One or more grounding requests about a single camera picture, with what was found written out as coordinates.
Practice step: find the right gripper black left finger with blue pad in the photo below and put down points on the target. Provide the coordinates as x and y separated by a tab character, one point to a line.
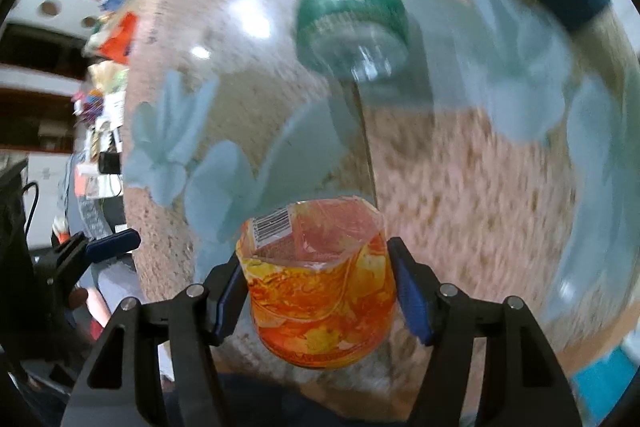
119	384

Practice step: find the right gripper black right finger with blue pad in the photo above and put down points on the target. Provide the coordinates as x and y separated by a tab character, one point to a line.
523	381

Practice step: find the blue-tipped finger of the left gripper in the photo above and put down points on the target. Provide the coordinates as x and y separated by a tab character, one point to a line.
76	255

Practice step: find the clear cup green band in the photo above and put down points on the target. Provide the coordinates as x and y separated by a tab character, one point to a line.
358	40

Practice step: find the orange patterned plastic cup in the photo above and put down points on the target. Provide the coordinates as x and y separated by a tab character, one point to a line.
321	286

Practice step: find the orange tissue pack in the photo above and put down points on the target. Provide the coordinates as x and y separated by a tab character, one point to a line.
117	45

